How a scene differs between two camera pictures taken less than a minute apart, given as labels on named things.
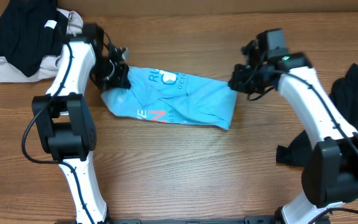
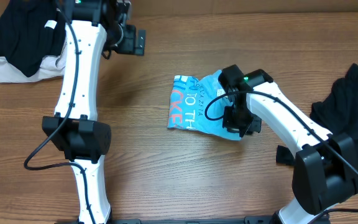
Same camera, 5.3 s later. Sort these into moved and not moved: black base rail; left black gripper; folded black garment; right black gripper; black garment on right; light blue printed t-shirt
Moved: right black gripper; left black gripper; light blue printed t-shirt
Not moved: folded black garment; black base rail; black garment on right
